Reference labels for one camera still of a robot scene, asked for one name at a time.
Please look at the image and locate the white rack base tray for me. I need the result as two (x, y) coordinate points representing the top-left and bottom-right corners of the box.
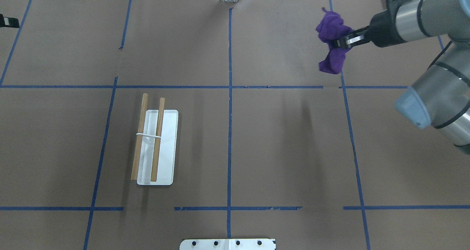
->
(137, 109), (179, 185)

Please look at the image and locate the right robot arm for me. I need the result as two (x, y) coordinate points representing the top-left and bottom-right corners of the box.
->
(332, 0), (470, 154)

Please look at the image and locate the white pole base plate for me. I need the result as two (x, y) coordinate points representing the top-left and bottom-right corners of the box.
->
(179, 238), (277, 250)

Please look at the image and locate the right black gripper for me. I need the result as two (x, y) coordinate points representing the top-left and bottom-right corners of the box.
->
(333, 10), (398, 49)

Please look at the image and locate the purple towel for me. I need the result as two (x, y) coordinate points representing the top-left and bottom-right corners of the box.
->
(315, 7), (353, 75)

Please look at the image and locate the white rack centre bracket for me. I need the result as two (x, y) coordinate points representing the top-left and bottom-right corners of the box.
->
(136, 133), (161, 145)

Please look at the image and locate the wooden rack rod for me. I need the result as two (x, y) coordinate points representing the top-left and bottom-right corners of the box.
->
(151, 98), (166, 182)
(131, 93), (148, 180)

